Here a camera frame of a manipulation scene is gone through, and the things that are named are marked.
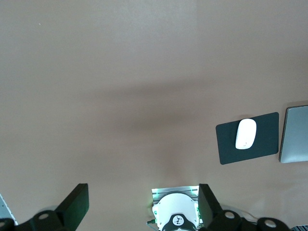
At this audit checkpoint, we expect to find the black mouse pad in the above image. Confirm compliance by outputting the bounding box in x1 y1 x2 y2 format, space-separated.
215 112 280 166

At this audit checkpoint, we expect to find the white computer mouse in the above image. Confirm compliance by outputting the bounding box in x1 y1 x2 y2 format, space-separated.
234 118 257 150

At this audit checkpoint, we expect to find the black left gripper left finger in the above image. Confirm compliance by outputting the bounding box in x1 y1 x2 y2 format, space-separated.
16 183 90 231

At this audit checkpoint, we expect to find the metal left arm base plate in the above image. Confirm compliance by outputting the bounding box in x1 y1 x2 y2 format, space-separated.
151 185 202 231

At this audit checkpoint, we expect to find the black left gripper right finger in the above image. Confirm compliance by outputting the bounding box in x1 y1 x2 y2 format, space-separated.
199 184 259 231

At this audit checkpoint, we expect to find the silver closed laptop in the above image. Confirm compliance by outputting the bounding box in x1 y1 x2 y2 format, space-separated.
278 104 308 164

